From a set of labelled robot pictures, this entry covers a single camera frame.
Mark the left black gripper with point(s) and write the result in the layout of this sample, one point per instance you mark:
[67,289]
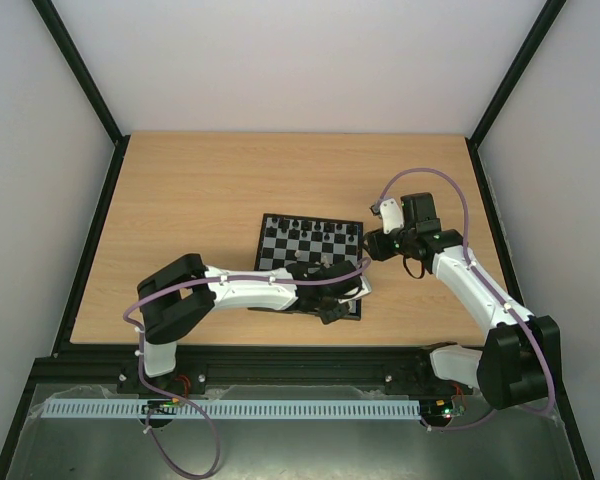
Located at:
[329,317]

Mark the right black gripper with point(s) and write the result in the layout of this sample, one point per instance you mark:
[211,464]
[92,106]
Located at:
[376,244]

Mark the black white chess board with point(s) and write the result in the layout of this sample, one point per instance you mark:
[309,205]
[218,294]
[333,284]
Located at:
[312,241]

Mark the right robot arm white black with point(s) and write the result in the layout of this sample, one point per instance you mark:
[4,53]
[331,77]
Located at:
[520,360]

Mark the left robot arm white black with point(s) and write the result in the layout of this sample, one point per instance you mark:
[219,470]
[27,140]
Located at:
[174,300]

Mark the transparent plastic sheet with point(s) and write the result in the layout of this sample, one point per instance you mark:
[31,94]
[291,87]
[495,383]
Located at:
[512,444]

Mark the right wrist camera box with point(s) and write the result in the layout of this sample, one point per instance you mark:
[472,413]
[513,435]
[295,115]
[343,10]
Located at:
[391,214]

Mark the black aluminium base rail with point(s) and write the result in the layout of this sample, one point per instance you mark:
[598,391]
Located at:
[393,370]

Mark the right black frame post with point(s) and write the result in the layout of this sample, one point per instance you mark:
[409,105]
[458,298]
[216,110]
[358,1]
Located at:
[540,28]

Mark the black frame post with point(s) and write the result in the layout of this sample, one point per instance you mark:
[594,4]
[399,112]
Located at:
[70,52]
[540,28]

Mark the grey slotted cable duct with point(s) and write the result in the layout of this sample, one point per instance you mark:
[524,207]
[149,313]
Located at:
[234,409]

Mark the left black frame post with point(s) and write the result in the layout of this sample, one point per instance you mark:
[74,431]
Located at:
[70,52]

